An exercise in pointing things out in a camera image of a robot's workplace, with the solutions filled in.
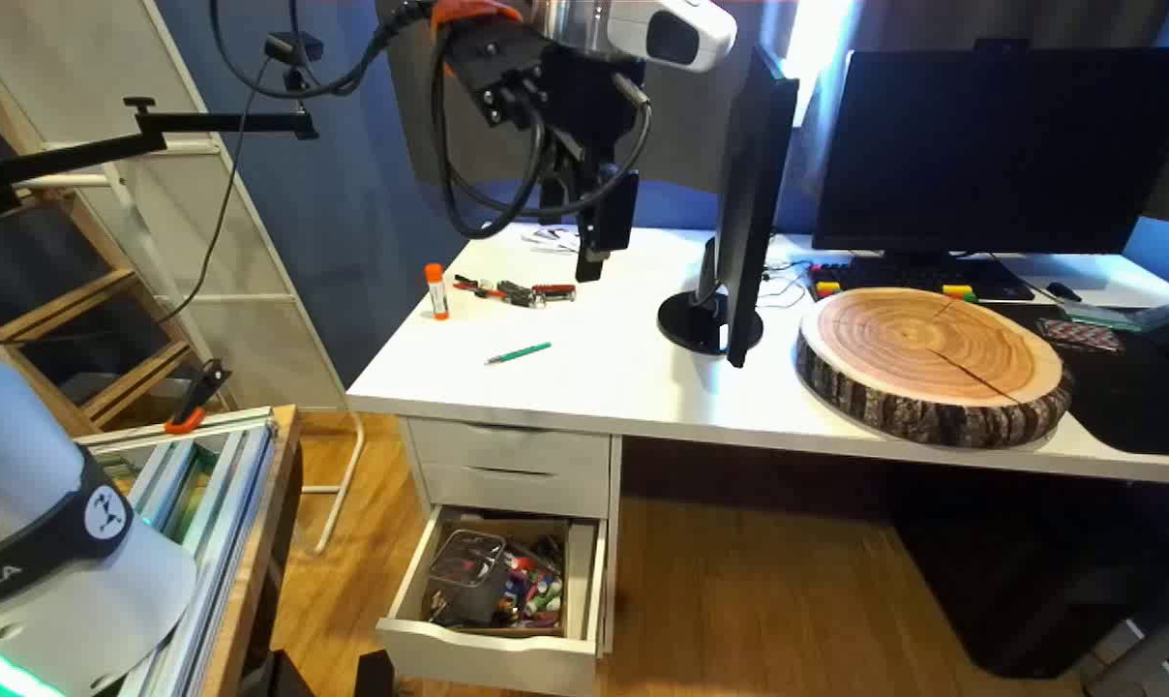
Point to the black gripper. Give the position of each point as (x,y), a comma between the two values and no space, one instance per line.
(588,111)

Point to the green pen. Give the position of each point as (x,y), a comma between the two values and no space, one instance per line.
(521,348)

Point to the white drawer cabinet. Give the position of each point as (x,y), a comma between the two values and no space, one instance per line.
(514,431)

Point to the white closed drawer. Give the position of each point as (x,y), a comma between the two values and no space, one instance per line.
(510,471)

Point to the white open drawer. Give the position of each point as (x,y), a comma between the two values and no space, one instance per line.
(481,652)

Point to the red pocket knife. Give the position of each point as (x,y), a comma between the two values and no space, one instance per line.
(556,289)

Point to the silver multi-tool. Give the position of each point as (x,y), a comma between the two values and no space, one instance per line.
(515,292)

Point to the black monitor round stand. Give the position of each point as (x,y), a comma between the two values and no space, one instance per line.
(743,193)

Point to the glue stick orange cap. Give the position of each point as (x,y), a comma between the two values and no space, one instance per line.
(437,298)

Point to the small yellow block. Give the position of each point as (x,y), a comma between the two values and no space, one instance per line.
(826,289)
(956,292)

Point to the black keyboard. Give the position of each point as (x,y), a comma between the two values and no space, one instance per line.
(906,276)

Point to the wood slice cushion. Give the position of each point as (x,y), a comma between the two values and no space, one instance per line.
(925,348)

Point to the white shelf unit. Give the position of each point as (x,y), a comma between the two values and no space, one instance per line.
(241,219)

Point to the colorful small items pile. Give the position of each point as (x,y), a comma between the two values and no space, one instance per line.
(536,601)

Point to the large black monitor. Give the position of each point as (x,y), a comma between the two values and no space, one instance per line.
(997,141)

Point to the black orange spring clamp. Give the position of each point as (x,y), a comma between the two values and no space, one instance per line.
(201,384)

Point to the stacked white framed panels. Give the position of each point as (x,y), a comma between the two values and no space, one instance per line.
(241,503)

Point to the white flat pad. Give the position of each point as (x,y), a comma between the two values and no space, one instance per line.
(1108,271)

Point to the wooden ladder shelf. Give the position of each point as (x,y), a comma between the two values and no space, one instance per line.
(63,303)

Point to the black desk mat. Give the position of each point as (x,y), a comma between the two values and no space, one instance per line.
(1138,387)

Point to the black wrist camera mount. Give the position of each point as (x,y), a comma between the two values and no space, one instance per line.
(514,81)

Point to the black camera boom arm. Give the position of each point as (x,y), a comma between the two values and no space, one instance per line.
(212,122)

